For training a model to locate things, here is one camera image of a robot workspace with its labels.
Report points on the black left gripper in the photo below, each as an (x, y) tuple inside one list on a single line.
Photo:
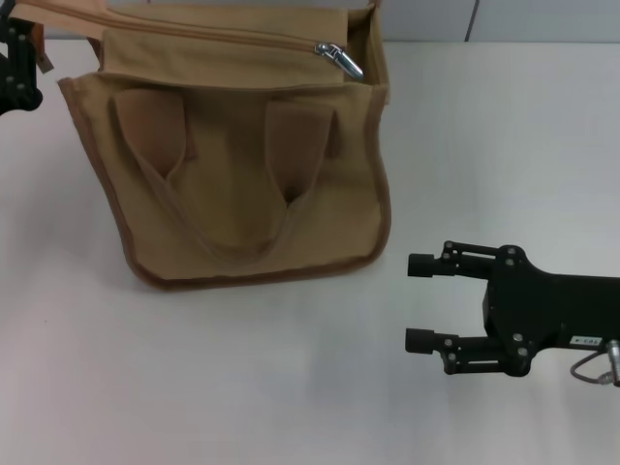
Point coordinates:
[(14, 99)]

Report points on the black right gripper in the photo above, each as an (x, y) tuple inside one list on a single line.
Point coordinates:
[(542, 310)]

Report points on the khaki canvas food bag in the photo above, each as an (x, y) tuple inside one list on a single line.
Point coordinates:
[(242, 194)]

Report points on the silver metal zipper pull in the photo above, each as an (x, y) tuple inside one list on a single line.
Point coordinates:
[(346, 60)]

